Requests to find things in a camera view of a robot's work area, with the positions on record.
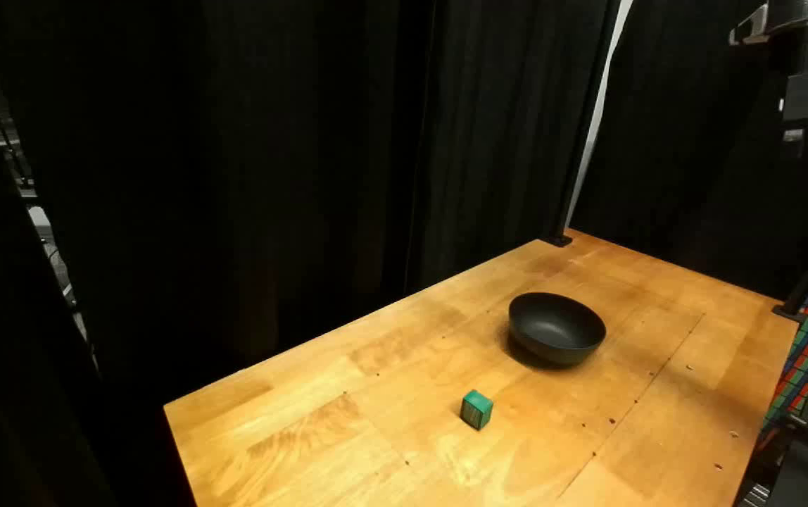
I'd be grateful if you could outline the black curtain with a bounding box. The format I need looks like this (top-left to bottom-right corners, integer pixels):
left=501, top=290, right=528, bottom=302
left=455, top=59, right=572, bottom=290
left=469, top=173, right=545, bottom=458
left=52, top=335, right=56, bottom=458
left=0, top=0, right=808, bottom=376

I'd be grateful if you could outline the black bowl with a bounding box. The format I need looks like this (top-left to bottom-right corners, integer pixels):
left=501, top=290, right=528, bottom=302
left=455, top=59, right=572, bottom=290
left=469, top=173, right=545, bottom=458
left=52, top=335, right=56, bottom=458
left=505, top=290, right=608, bottom=368

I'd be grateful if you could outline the white vertical pole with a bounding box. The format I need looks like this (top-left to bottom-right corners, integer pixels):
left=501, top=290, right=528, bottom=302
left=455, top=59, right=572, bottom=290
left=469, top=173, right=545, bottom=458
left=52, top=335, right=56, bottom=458
left=559, top=0, right=636, bottom=235

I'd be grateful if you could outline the green cube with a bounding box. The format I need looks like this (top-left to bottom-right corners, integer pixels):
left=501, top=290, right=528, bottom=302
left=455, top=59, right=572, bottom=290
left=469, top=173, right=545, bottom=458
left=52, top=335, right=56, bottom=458
left=458, top=387, right=498, bottom=434

